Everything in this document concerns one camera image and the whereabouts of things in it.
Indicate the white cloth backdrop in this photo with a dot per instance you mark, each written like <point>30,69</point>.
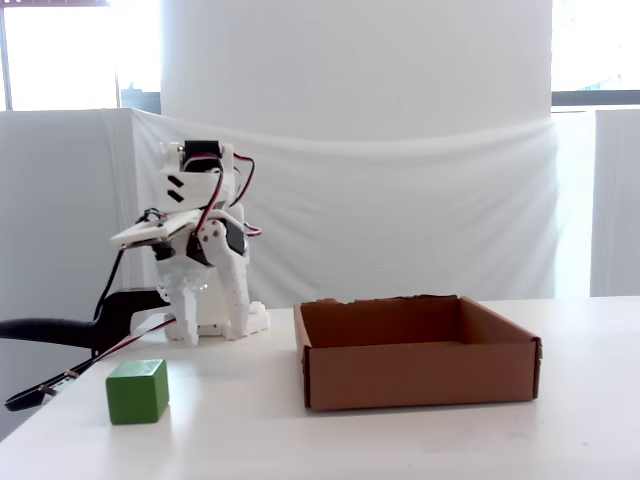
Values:
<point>400,200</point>

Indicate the dark horizontal window frame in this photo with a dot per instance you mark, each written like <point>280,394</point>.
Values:
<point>595,98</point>

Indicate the brown cardboard box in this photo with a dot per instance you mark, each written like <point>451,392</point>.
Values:
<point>420,375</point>

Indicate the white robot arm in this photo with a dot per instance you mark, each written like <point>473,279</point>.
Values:
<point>250,322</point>

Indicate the narrow white partition panel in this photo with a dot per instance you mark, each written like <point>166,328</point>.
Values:
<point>617,200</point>

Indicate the wide white partition panel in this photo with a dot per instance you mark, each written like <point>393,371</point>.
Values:
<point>50,200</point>

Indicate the green cube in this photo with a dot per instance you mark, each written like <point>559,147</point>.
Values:
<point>135,395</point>

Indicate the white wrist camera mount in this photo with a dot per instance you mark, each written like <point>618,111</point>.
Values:
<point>150,231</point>

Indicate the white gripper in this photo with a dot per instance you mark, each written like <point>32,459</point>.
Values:
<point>192,276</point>

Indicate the black table clamp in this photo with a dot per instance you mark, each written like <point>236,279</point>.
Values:
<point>115,310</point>

